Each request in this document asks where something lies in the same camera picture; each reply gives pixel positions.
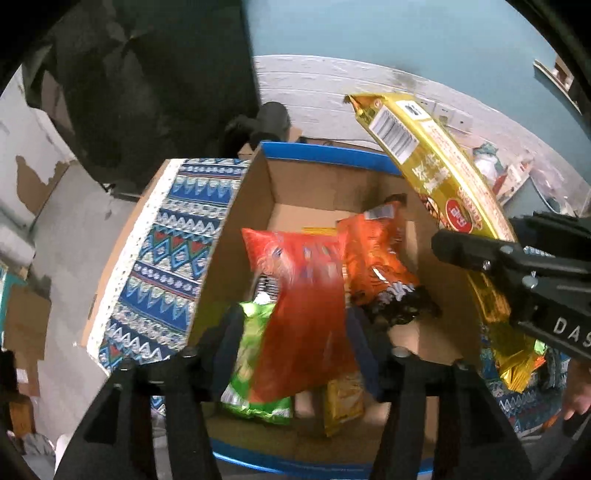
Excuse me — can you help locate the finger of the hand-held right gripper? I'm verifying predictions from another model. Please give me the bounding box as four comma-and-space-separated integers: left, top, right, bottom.
510, 212, 591, 257
431, 229, 548, 288

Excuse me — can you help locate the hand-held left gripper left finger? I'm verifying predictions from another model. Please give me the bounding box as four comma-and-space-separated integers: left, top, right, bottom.
54, 308, 245, 480

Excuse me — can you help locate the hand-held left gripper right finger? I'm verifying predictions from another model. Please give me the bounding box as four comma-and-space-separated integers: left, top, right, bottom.
346, 309, 532, 480

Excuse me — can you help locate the green snack packet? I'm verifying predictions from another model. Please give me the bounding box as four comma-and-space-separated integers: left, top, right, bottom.
221, 300, 294, 425

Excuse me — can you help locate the small yellow snack packet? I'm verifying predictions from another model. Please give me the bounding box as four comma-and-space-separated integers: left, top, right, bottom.
323, 369, 365, 437

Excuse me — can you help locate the red snack packet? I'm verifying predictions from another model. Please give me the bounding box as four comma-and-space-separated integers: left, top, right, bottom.
241, 227, 358, 404

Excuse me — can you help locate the orange snack packet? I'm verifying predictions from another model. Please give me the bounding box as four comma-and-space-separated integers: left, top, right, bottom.
337, 200, 441, 326

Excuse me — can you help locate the gold noodle packet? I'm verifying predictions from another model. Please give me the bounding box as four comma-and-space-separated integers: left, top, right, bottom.
346, 92, 548, 393

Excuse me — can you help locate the blue-rimmed cardboard box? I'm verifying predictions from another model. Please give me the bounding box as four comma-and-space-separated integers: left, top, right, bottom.
187, 142, 485, 476

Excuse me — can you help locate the person's right hand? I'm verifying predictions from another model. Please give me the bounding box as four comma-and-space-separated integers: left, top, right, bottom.
562, 357, 591, 421

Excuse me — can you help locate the white and brown paper bag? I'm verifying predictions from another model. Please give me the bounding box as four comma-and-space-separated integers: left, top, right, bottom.
496, 159, 534, 204

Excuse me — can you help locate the red and white shopping bag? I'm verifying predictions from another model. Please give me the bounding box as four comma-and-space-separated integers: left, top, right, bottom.
473, 142, 506, 195

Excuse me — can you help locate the blue patterned tablecloth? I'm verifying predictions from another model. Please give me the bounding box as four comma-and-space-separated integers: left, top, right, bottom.
81, 158, 573, 439

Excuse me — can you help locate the flat brown cardboard sheet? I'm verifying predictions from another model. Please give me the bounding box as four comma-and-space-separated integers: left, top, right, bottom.
0, 281, 51, 398

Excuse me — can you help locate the small brown cardboard box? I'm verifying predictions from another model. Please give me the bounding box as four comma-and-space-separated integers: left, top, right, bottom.
238, 127, 303, 160

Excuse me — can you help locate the black round device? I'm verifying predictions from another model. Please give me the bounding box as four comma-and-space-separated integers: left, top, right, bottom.
224, 102, 291, 155

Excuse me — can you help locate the black cloth cover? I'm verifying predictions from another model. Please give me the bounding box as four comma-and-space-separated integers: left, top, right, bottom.
28, 0, 262, 195

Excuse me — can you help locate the wall shelf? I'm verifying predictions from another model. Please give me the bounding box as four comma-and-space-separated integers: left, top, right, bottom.
533, 58, 583, 112

